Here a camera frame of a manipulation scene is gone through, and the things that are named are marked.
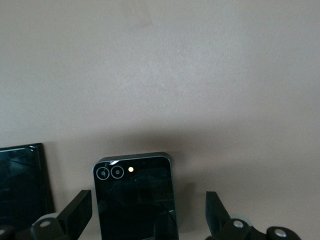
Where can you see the tall black slab phone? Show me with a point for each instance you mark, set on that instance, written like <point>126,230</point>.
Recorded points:
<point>22,180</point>

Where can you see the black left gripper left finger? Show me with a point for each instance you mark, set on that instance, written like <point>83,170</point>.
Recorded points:
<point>75,210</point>

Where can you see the small black flip phone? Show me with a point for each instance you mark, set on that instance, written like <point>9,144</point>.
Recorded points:
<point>135,200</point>

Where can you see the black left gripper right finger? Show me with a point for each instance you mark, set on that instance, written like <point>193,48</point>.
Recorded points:
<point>215,212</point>

